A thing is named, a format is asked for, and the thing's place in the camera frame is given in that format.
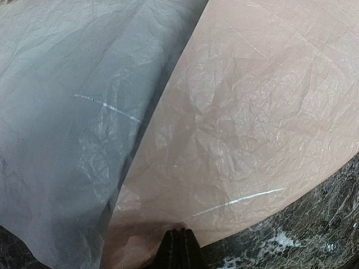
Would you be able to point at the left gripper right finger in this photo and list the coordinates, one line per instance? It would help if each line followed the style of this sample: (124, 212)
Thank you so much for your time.
(191, 254)

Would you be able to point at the beige pink wrapping paper sheet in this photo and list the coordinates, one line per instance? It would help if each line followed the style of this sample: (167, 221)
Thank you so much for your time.
(120, 119)

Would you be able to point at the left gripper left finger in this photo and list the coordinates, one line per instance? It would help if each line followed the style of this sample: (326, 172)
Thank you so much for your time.
(168, 255)

